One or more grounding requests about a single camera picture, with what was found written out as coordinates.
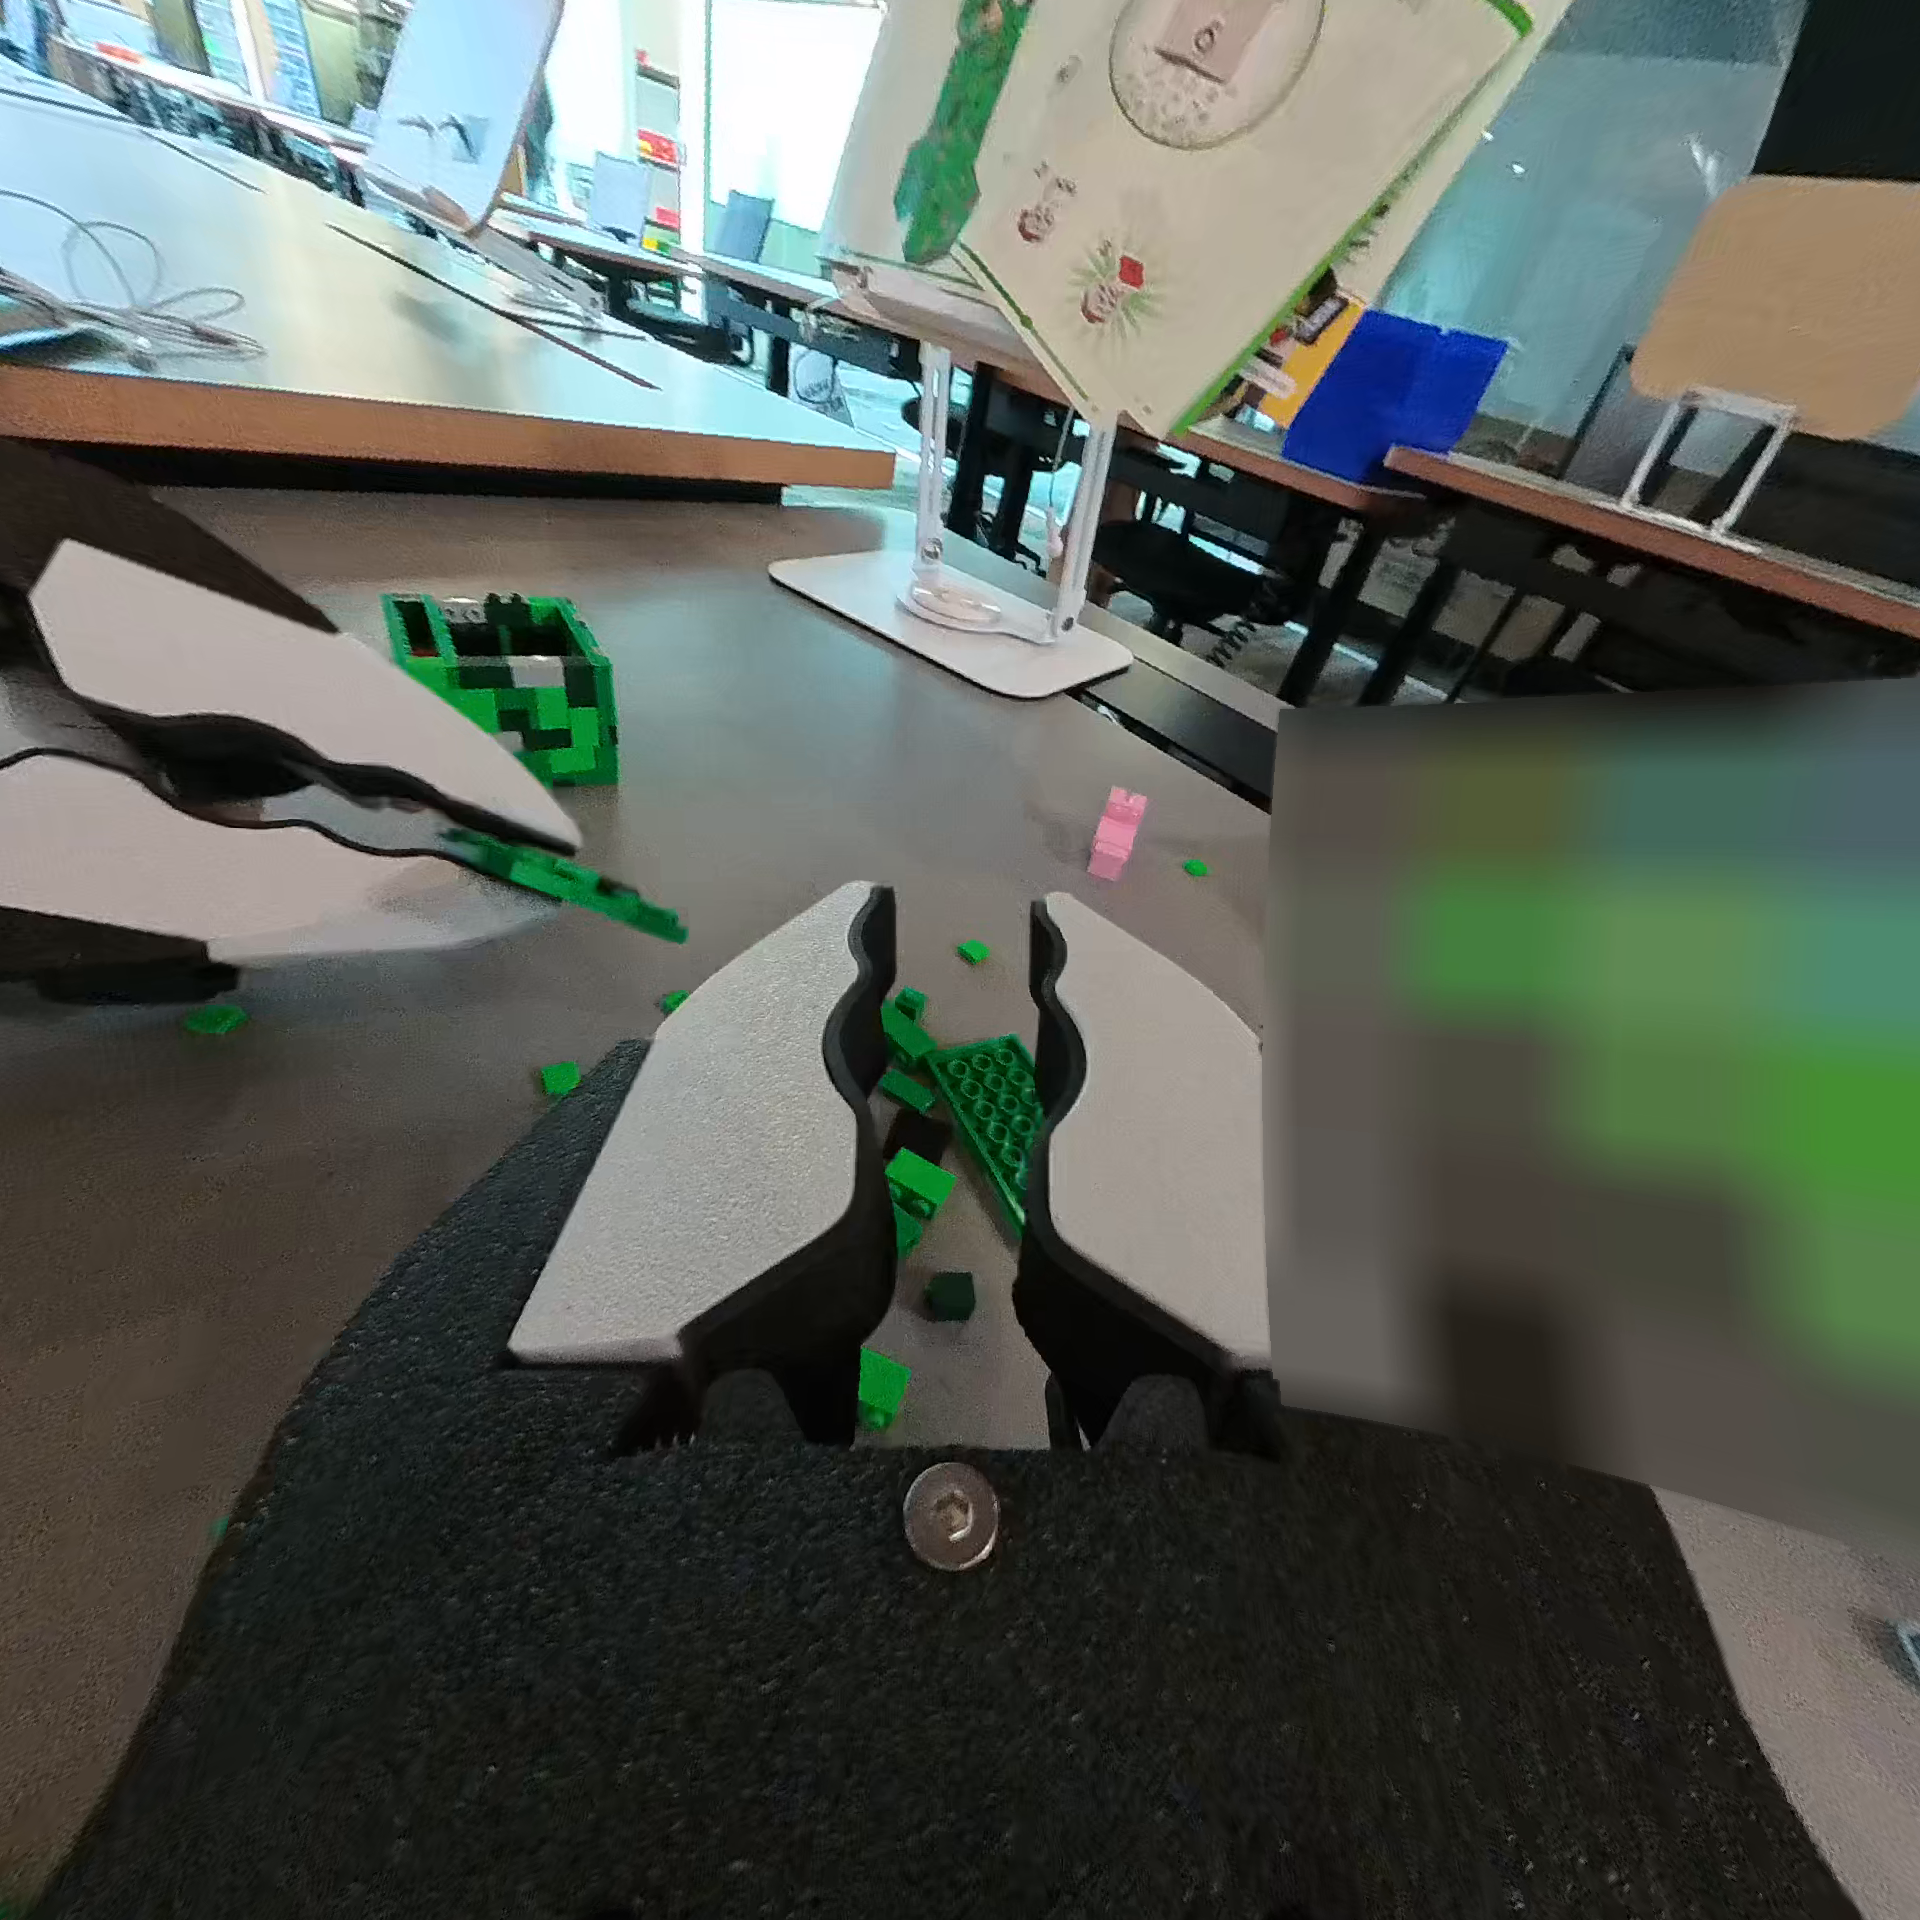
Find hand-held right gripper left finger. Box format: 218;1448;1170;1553
510;882;900;1370

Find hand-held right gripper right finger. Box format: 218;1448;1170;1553
1014;891;1274;1374

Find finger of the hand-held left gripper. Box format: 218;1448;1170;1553
27;538;588;859
0;742;535;964

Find small green lego pieces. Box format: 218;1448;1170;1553
183;857;1212;1432

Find green tiled lego plate assembly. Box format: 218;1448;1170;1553
442;825;690;946

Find large bare green lego plate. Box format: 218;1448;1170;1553
927;1036;1050;1237

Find lego instruction booklet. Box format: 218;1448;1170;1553
823;0;1576;441

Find wooden edged desk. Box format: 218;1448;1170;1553
1388;446;1920;645
0;90;899;493

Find white rounded board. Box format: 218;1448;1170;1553
363;0;567;237

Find yellow leaflet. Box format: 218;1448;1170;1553
1253;293;1370;432

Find small clear board stand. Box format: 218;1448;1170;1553
1621;386;1799;555

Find tan rounded board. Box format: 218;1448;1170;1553
1632;177;1920;446

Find grey cable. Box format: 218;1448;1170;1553
0;211;269;374

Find green lego wall panel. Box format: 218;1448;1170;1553
381;593;620;790

